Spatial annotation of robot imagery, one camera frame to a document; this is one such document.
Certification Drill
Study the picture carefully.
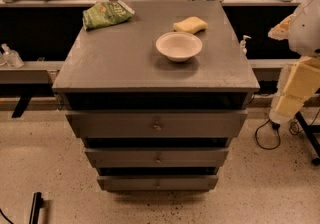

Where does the grey bottom drawer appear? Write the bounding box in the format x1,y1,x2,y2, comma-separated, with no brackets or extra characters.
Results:
97,175,218,191

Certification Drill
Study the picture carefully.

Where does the black stand leg right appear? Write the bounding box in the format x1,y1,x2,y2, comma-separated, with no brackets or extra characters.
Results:
295,112,320,166

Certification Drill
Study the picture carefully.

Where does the black bar bottom left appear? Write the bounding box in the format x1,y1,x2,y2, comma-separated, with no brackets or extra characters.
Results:
28,192,43,224

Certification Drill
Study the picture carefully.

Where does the black power cable floor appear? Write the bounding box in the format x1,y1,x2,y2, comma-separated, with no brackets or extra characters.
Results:
254,119,281,151

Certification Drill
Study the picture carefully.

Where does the yellow sponge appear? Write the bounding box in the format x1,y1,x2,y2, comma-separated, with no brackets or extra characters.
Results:
173,16,208,34

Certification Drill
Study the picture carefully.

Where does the grey drawer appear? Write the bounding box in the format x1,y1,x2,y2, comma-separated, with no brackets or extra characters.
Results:
66,110,247,138
97,175,218,191
85,148,228,168

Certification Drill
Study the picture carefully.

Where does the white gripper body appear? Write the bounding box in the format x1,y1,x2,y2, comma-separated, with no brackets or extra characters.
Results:
269,57,320,124

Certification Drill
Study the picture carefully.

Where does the grey drawer cabinet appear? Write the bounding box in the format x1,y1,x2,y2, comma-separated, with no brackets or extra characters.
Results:
53,0,259,178

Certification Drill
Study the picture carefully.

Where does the white pump bottle right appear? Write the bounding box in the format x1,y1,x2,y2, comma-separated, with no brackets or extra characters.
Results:
239,35,251,55

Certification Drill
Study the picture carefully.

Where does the grey top drawer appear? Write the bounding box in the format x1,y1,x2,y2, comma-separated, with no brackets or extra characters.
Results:
66,110,247,138

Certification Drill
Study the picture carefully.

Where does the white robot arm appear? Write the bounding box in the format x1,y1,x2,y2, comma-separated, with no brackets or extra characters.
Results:
268,0,320,124

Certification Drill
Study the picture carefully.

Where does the white bowl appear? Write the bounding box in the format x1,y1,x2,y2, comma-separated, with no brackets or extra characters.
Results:
156,32,202,62

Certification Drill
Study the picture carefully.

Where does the clear sanitizer bottle left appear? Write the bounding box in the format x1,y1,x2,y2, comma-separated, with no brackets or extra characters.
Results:
1,43,24,68

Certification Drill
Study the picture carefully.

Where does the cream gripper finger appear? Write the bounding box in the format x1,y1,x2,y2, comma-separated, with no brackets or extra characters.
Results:
284,63,320,99
272,95,304,118

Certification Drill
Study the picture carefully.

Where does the green chip bag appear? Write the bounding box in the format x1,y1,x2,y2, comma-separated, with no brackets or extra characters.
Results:
83,0,135,30

